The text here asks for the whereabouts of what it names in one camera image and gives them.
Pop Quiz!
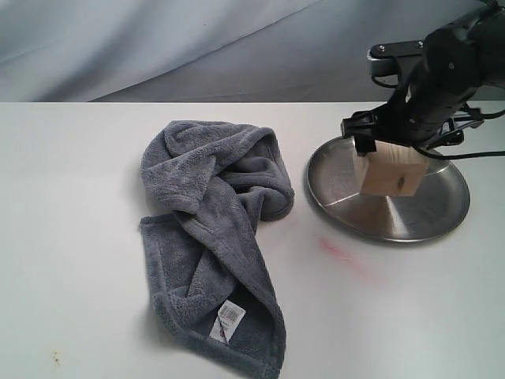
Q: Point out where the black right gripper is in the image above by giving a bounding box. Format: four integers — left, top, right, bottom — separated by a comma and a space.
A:
341, 78, 482, 156

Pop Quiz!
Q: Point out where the light wooden cube block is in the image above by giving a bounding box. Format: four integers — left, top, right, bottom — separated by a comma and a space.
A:
352, 141, 429, 197

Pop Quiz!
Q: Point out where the grey-blue fleece towel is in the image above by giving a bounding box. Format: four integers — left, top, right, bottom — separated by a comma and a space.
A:
140, 120, 294, 378

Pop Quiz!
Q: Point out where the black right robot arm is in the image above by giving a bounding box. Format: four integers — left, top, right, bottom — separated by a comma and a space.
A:
341, 1, 504, 156

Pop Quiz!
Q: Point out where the white barcode label tag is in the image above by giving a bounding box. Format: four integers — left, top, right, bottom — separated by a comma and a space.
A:
209, 300, 246, 344

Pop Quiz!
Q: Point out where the round stainless steel plate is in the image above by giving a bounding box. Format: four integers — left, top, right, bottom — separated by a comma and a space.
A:
305, 137, 470, 243

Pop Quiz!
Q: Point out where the grey backdrop cloth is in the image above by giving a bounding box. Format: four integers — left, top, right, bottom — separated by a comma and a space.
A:
0, 0, 505, 103

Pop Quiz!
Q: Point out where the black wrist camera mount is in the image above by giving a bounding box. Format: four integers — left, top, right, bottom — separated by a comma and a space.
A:
367, 39, 424, 89

